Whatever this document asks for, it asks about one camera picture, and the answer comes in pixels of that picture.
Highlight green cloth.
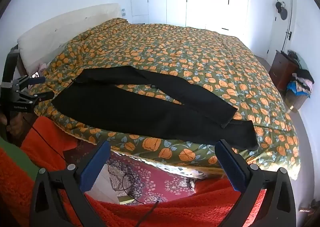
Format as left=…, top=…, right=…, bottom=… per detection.
left=0, top=138, right=42, bottom=181

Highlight pile of mixed clothes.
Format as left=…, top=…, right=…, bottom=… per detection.
left=286, top=51, right=315, bottom=98

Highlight yellow book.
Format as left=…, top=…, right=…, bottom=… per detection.
left=118, top=195, right=135, bottom=204

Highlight brown wooden cabinet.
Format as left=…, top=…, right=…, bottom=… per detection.
left=269, top=50, right=300, bottom=93

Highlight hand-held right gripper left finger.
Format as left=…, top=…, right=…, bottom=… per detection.
left=29, top=140, right=112, bottom=227

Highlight white door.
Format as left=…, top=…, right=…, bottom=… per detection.
left=265, top=0, right=298, bottom=61

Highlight orange floral green blanket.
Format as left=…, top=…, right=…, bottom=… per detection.
left=34, top=17, right=300, bottom=181

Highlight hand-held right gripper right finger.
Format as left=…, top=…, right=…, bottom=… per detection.
left=214, top=139, right=297, bottom=227

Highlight red fleece garment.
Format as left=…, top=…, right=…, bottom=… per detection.
left=0, top=147, right=267, bottom=227

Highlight dark hanging hat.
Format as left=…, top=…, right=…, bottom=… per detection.
left=275, top=0, right=288, bottom=21

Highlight black cable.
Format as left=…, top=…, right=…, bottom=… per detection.
left=122, top=172, right=160, bottom=227
left=25, top=117, right=67, bottom=159

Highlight black pants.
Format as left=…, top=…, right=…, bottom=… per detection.
left=51, top=65, right=258, bottom=151

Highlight pink patterned rug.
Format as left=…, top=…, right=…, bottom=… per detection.
left=62, top=142, right=200, bottom=204

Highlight brown laundry basket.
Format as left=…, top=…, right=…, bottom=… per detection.
left=285, top=89, right=311, bottom=111

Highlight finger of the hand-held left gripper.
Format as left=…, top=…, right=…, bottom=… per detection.
left=18, top=91, right=55, bottom=106
left=14, top=75, right=47, bottom=91

